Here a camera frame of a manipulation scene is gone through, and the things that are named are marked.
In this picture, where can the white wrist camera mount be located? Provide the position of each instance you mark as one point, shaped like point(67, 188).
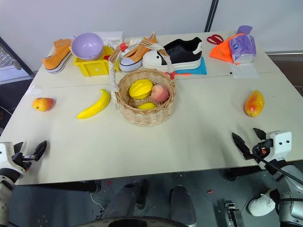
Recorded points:
point(6, 153)
point(280, 144)

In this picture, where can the orange pen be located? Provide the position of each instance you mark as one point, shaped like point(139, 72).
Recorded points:
point(183, 74)

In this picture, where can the orange canvas sneaker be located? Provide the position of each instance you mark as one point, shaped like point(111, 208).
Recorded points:
point(133, 58)
point(56, 58)

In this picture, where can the purple tissue pack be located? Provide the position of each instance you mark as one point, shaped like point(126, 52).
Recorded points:
point(243, 48)

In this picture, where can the purple plastic bowl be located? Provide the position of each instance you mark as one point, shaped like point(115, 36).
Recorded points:
point(87, 46)

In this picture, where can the black vertical pole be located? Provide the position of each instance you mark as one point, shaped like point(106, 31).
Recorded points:
point(211, 15)

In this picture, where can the black and white sneaker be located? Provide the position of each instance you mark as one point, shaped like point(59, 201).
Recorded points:
point(182, 53)

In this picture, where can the pink peach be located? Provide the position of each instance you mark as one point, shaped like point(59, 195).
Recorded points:
point(160, 93)

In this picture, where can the blue cloth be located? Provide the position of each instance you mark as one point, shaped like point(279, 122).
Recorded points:
point(201, 68)

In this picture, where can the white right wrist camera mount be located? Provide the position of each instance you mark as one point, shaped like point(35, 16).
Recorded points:
point(280, 144)

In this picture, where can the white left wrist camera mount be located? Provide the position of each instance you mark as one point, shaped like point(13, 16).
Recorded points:
point(6, 153)

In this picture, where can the yellow starfruit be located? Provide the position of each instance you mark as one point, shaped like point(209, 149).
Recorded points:
point(140, 88)

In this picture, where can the yellow plastic bin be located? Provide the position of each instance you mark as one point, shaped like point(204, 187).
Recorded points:
point(94, 67)

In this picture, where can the small red-orange mango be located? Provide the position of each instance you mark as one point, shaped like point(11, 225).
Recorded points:
point(42, 104)

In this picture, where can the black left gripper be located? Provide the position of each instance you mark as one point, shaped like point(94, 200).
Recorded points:
point(24, 159)

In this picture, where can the small red item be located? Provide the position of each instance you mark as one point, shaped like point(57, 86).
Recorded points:
point(107, 57)

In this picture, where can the large red-yellow mango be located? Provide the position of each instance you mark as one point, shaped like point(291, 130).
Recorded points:
point(253, 104)

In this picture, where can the metal shelf rack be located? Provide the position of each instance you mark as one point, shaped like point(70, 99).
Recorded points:
point(11, 61)

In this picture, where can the black floor device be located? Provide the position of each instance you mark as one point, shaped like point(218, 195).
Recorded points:
point(233, 214)

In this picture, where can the red scissors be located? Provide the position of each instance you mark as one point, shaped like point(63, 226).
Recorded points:
point(214, 39)

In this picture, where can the orange cloth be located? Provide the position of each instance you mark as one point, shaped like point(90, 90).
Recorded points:
point(221, 53)

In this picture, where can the yellow lemon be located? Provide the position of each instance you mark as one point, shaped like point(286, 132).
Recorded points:
point(147, 106)

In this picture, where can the yellow banana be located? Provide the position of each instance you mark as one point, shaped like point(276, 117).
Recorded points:
point(95, 108)

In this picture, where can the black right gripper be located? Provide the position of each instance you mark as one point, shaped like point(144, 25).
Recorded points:
point(261, 151)

